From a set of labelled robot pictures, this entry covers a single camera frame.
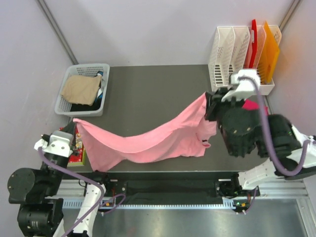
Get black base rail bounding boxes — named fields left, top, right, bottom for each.
left=83, top=171, right=262, bottom=205

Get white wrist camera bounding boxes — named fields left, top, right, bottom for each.
left=221, top=69, right=261, bottom=102
left=34, top=130, right=74, bottom=158

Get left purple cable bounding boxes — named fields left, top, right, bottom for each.
left=38, top=146, right=126, bottom=237

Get white plastic laundry basket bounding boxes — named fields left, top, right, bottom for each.
left=55, top=63, right=110, bottom=117

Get red plastic folder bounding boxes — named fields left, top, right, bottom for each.
left=248, top=19, right=258, bottom=68

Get purple cable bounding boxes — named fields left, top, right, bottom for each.
left=38, top=146, right=126, bottom=237
left=238, top=77, right=316, bottom=177

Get folded magenta t shirt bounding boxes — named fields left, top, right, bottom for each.
left=242, top=100, right=261, bottom=118

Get light pink t shirt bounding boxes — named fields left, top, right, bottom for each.
left=73, top=94, right=216, bottom=172

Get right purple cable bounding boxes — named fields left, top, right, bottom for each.
left=238, top=77, right=316, bottom=177

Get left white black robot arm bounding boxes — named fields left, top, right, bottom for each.
left=8, top=89, right=244, bottom=210

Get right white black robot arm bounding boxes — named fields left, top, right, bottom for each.
left=216, top=108, right=316, bottom=196

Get dark clothes in basket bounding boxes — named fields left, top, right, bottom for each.
left=70, top=71, right=104, bottom=112

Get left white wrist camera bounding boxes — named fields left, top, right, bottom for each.
left=34, top=130, right=74, bottom=158

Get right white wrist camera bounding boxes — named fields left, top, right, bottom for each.
left=221, top=69, right=261, bottom=102

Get beige folded t shirt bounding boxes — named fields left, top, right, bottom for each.
left=60, top=75, right=102, bottom=106

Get red colourful book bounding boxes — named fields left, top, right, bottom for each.
left=67, top=129, right=86, bottom=167

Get orange plastic folder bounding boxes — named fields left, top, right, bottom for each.
left=257, top=21, right=280, bottom=84

